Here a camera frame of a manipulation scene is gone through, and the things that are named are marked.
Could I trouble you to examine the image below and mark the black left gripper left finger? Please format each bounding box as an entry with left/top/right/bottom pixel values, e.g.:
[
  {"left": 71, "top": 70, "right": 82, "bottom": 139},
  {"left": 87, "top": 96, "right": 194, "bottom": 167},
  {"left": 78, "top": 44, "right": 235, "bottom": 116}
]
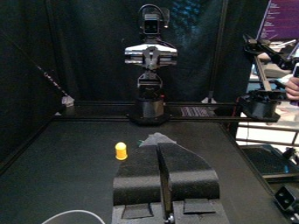
[{"left": 113, "top": 144, "right": 165, "bottom": 207}]

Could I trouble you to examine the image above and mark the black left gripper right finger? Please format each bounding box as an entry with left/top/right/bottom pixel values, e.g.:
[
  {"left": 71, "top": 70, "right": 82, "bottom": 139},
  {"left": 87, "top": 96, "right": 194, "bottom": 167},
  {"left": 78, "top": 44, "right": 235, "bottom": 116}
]
[{"left": 157, "top": 142, "right": 222, "bottom": 224}]

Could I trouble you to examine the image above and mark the yellow toy can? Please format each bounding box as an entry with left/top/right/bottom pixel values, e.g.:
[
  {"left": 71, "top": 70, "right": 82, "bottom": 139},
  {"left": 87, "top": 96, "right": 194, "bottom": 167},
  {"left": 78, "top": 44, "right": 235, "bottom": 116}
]
[{"left": 115, "top": 141, "right": 129, "bottom": 161}]

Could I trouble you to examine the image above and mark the person's hand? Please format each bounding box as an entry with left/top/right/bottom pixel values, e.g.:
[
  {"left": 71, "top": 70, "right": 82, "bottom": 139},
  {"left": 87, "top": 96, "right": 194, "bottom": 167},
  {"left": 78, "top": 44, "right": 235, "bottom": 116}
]
[{"left": 285, "top": 75, "right": 299, "bottom": 102}]

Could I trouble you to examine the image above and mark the purple poster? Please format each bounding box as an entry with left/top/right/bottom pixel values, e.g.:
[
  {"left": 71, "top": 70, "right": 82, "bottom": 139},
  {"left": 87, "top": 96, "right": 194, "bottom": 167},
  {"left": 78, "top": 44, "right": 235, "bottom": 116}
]
[{"left": 257, "top": 0, "right": 299, "bottom": 41}]

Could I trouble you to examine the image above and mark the black frame post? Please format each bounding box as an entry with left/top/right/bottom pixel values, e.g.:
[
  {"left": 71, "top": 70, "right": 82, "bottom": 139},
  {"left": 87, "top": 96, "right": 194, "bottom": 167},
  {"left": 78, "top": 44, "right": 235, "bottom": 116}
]
[{"left": 209, "top": 0, "right": 230, "bottom": 105}]

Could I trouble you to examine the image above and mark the white cable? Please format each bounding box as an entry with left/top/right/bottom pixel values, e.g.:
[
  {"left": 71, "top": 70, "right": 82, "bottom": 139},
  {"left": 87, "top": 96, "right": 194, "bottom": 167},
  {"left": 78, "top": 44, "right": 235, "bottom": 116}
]
[{"left": 41, "top": 208, "right": 107, "bottom": 224}]

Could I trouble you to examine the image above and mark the black camera box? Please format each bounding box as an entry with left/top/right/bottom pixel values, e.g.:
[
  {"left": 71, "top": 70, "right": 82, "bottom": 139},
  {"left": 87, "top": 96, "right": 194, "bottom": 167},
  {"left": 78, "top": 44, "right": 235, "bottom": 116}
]
[{"left": 274, "top": 185, "right": 299, "bottom": 212}]

